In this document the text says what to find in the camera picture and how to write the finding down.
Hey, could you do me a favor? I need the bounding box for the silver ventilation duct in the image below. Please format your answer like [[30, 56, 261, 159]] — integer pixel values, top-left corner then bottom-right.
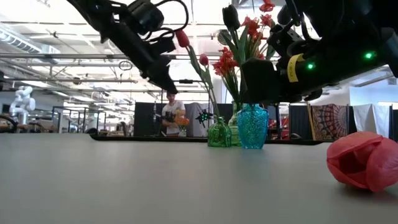
[[0, 26, 60, 56]]

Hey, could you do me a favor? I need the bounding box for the blue glass vase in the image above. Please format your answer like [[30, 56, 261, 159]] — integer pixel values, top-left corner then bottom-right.
[[236, 103, 270, 150]]

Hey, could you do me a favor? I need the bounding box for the orange artificial flower bunch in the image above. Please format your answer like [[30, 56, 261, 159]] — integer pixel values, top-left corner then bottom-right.
[[174, 109, 190, 129]]

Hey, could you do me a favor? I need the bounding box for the tall green glass vase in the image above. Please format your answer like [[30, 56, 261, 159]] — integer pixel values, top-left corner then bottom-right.
[[228, 101, 246, 147]]

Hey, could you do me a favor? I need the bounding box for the black gripper with green light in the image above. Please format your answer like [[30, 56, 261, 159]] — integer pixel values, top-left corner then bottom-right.
[[195, 108, 215, 129]]

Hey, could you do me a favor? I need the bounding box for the patterned tapestry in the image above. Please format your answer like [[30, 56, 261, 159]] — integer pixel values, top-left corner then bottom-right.
[[310, 104, 349, 141]]

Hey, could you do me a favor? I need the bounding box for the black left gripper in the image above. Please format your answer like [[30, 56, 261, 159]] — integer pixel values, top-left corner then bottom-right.
[[107, 18, 178, 95]]

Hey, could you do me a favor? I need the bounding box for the small green glass vase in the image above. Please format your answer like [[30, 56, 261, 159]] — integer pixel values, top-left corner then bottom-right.
[[207, 116, 233, 148]]

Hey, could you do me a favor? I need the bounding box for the black table frame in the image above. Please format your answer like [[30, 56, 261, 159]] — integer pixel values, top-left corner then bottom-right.
[[90, 134, 398, 146]]

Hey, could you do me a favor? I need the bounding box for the white hanging cloth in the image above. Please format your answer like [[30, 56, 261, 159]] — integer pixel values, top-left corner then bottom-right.
[[353, 103, 393, 143]]

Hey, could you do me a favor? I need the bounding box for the black curtain panel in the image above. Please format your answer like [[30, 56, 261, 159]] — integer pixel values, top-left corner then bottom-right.
[[133, 101, 162, 137], [288, 105, 312, 139]]

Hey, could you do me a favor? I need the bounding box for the red artificial tulip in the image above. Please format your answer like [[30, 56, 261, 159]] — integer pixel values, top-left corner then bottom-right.
[[326, 131, 398, 193], [175, 29, 222, 121], [198, 53, 220, 119]]

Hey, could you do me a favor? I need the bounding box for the black metal rack frame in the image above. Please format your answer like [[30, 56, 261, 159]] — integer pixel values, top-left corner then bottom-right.
[[51, 105, 107, 134]]

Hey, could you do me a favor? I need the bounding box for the red blossom flower bunch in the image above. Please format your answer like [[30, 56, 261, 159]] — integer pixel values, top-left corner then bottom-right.
[[259, 0, 276, 60], [241, 15, 265, 103], [213, 46, 240, 105]]

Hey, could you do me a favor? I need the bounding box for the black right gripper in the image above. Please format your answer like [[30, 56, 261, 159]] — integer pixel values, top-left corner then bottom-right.
[[241, 23, 323, 105]]

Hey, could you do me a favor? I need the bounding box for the person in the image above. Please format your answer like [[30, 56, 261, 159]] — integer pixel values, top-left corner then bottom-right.
[[160, 90, 187, 138]]

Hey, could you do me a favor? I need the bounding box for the yellow cable label tag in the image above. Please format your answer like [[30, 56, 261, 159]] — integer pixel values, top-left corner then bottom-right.
[[286, 53, 305, 83]]

